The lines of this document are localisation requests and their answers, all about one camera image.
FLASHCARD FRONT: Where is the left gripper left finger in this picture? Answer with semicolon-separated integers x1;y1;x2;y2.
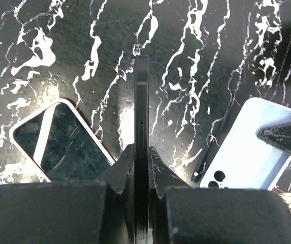
0;144;134;243

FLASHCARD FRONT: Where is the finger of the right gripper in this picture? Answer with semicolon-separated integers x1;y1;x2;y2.
257;122;291;155

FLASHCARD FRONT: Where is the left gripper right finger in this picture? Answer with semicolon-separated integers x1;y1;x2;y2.
149;147;291;243

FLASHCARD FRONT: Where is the light blue phone case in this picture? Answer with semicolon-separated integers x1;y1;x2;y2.
199;98;291;191

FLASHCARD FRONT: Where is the pink cased phone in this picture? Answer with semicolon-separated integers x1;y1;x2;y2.
9;98;115;181

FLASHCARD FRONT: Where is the black phone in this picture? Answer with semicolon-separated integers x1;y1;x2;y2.
134;56;150;243

